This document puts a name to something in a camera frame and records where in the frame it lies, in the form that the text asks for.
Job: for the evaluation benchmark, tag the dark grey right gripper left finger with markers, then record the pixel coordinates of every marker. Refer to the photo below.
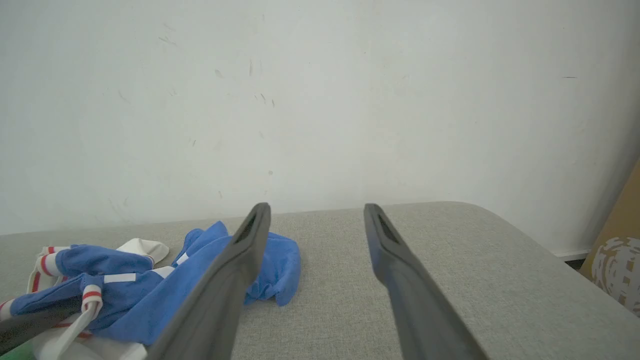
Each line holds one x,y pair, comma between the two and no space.
220,300

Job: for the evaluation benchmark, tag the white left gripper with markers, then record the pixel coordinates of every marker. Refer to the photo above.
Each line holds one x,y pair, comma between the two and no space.
12,354

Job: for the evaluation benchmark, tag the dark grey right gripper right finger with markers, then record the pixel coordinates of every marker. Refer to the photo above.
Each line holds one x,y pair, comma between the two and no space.
420,310

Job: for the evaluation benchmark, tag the blue white red-striped garment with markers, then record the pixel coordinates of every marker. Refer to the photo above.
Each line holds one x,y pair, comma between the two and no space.
130,300

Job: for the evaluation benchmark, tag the brown cardboard box white print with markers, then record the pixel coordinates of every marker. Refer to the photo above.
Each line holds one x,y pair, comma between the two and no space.
620,225

